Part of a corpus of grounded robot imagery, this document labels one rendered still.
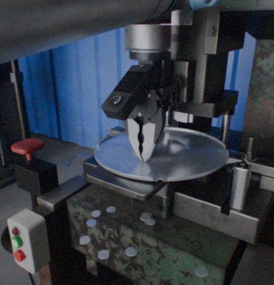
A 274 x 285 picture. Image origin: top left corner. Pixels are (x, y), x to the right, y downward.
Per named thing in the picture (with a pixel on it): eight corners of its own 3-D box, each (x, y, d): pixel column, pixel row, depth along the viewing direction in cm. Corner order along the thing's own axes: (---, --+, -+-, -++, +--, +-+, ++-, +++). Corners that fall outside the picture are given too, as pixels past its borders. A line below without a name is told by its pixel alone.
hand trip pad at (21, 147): (28, 177, 72) (23, 150, 70) (13, 171, 76) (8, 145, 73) (49, 167, 78) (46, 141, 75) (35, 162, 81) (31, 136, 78)
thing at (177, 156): (79, 181, 52) (79, 177, 52) (107, 129, 79) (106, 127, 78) (245, 183, 50) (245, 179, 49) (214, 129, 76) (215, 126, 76)
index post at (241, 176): (243, 211, 56) (250, 167, 52) (227, 206, 58) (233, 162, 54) (246, 204, 58) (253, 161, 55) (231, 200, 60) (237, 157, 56)
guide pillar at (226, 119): (225, 152, 75) (232, 99, 69) (216, 150, 76) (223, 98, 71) (228, 149, 76) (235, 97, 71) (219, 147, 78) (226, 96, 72)
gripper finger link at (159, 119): (165, 143, 55) (167, 97, 51) (161, 146, 53) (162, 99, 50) (143, 138, 57) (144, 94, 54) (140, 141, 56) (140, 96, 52)
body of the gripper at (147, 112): (177, 113, 58) (181, 50, 53) (156, 124, 51) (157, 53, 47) (145, 107, 62) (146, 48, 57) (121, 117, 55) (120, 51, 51)
